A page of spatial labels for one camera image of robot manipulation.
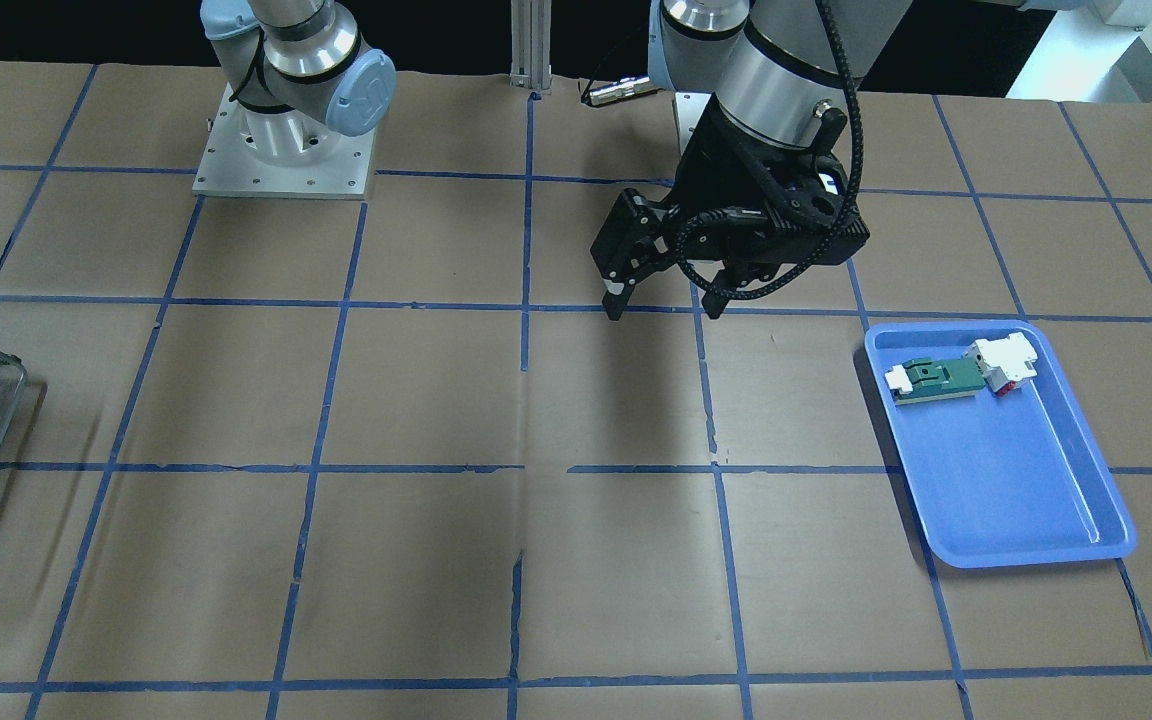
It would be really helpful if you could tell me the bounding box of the white plastic connector block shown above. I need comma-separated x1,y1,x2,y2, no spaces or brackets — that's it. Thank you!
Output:
963,332,1038,397

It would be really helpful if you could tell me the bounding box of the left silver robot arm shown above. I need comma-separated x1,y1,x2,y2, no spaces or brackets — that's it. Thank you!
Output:
591,1,910,320

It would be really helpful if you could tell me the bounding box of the aluminium frame post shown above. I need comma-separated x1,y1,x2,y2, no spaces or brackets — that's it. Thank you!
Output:
508,0,553,94

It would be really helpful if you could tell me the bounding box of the green circuit board module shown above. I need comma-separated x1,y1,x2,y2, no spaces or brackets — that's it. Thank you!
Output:
882,357,986,406

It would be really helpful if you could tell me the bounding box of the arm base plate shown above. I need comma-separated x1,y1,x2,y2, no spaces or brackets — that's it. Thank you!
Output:
192,86,379,200

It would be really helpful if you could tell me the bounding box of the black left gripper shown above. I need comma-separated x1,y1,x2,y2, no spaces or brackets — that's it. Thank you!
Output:
591,100,870,323

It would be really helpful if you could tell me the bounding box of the blue plastic tray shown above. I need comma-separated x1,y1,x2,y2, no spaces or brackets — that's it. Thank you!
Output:
864,319,1138,569

